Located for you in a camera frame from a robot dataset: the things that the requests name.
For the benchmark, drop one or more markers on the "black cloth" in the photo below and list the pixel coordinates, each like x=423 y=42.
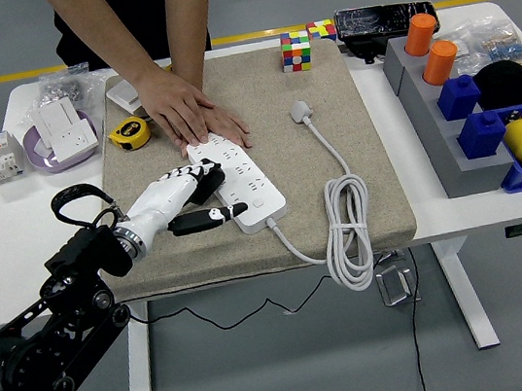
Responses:
x=514 y=81

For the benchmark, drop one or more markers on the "yellow tape measure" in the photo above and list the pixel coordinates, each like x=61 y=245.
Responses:
x=128 y=131

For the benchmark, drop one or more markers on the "blue block with knob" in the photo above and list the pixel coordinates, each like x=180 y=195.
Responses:
x=458 y=99
x=481 y=138

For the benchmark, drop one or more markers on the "grey-brown mat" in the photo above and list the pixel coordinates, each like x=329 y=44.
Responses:
x=288 y=177

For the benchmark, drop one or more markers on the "black plug adapter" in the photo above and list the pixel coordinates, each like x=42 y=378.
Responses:
x=212 y=183

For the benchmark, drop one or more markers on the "grey stepped block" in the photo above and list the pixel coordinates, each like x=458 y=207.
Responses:
x=433 y=130

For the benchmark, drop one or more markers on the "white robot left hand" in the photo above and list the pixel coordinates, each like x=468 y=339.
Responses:
x=163 y=200

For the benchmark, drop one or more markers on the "person's right forearm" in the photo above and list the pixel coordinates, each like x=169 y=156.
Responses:
x=108 y=26

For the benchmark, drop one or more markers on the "person's right hand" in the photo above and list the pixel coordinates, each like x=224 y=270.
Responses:
x=174 y=105

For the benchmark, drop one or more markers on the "clear bag of parts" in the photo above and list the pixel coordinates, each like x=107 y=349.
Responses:
x=494 y=42

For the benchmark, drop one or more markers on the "purple bowl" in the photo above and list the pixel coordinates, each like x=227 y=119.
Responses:
x=29 y=141

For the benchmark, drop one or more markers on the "orange cylinder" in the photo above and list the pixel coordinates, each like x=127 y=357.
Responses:
x=420 y=34
x=439 y=63

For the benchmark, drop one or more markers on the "person's left hand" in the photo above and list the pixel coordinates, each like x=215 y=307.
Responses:
x=228 y=124

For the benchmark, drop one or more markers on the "white table leg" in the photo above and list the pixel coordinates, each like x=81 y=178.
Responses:
x=468 y=302
x=140 y=371

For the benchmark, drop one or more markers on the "white switch panel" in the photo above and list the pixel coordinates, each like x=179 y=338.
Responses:
x=55 y=119

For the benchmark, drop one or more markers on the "white wall switch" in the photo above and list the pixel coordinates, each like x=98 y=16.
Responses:
x=120 y=93

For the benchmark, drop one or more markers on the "white power strip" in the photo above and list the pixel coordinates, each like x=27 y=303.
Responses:
x=265 y=190

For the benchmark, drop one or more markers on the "person's left forearm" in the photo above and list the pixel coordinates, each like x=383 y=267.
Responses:
x=190 y=19

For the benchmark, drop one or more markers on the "clear acrylic block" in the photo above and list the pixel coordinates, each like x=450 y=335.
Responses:
x=395 y=286
x=388 y=256

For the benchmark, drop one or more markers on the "colourful puzzle cube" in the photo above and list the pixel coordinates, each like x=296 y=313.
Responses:
x=322 y=31
x=296 y=52

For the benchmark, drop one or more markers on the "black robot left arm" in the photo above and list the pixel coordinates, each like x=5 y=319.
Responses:
x=43 y=346

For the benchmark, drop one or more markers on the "clear bag of screws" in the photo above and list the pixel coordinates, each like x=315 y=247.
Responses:
x=61 y=90

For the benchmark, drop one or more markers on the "white wall socket panel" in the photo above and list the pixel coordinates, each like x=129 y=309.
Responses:
x=73 y=140

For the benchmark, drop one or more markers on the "black plastic-wrapped box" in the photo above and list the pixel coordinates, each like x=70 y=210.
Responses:
x=377 y=20

